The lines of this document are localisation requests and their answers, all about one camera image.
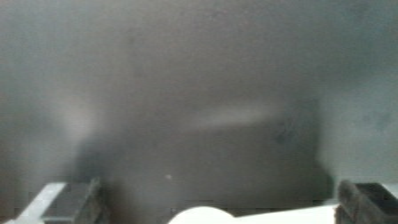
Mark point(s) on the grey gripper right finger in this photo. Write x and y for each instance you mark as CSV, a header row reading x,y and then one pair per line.
x,y
367,204

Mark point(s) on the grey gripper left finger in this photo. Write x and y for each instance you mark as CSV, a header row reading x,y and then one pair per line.
x,y
67,204

